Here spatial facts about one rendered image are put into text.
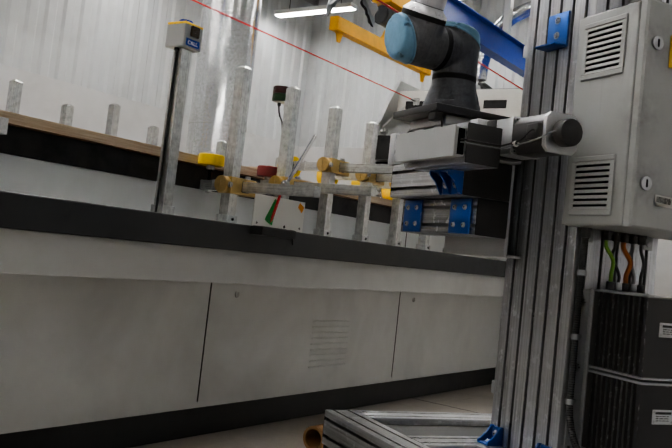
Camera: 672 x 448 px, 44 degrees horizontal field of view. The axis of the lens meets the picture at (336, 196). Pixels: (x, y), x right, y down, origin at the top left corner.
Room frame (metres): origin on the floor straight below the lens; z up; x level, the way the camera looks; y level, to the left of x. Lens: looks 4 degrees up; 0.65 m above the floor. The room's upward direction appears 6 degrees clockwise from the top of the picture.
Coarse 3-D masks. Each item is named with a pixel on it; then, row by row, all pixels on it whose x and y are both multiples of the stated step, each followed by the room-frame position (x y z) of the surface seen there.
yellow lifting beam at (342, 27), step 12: (336, 24) 7.02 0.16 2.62; (348, 24) 7.14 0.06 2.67; (336, 36) 7.09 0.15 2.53; (348, 36) 7.22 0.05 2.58; (360, 36) 7.31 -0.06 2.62; (372, 36) 7.46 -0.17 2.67; (384, 36) 7.69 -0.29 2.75; (372, 48) 7.55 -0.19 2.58; (384, 48) 7.64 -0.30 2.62; (396, 60) 7.91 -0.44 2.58; (420, 72) 8.30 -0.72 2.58
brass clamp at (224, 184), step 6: (216, 180) 2.40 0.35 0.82; (222, 180) 2.39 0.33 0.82; (228, 180) 2.39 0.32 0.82; (234, 180) 2.40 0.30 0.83; (240, 180) 2.43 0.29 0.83; (246, 180) 2.45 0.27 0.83; (216, 186) 2.40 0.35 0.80; (222, 186) 2.39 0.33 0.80; (228, 186) 2.39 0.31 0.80; (234, 186) 2.41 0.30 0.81; (240, 186) 2.43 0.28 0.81; (222, 192) 2.41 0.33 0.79; (228, 192) 2.40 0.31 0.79; (234, 192) 2.41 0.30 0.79; (240, 192) 2.43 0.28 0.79
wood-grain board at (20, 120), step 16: (0, 112) 1.97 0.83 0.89; (32, 128) 2.05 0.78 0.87; (48, 128) 2.09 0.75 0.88; (64, 128) 2.13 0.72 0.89; (80, 128) 2.17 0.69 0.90; (112, 144) 2.26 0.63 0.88; (128, 144) 2.31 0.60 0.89; (144, 144) 2.36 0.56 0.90; (192, 160) 2.52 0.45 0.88; (256, 176) 2.78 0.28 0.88
